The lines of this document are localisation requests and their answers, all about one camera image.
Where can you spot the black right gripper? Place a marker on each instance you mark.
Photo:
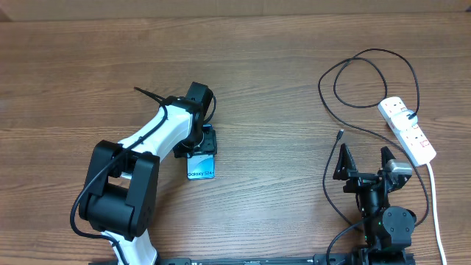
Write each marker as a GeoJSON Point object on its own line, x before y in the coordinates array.
{"type": "Point", "coordinates": [345, 171]}

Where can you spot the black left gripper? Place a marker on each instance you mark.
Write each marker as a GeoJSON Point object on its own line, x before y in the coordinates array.
{"type": "Point", "coordinates": [182, 151]}

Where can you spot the Samsung Galaxy smartphone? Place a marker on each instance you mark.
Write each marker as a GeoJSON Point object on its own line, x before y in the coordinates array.
{"type": "Point", "coordinates": [201, 165]}

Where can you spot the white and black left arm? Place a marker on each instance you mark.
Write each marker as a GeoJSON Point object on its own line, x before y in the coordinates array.
{"type": "Point", "coordinates": [117, 202]}

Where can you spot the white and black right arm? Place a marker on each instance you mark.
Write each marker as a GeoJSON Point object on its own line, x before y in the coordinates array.
{"type": "Point", "coordinates": [387, 229]}

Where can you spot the white USB charger adapter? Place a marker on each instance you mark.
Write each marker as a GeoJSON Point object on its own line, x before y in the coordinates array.
{"type": "Point", "coordinates": [403, 120]}

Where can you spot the white power extension strip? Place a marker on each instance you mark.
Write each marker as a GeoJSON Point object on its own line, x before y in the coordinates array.
{"type": "Point", "coordinates": [413, 140]}

